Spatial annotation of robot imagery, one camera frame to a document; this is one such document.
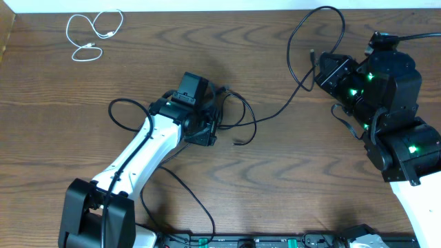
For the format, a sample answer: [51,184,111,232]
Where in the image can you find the black USB cable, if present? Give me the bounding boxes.
[139,6,347,242]
[213,85,258,146]

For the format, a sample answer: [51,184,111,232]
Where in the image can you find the white USB cable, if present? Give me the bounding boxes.
[65,8,124,63]

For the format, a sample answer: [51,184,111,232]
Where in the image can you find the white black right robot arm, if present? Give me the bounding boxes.
[316,50,440,247]

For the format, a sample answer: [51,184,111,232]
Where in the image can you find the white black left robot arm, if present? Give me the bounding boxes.
[58,96,220,247]

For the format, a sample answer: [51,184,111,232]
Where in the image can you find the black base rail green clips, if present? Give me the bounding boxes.
[151,232,421,248]

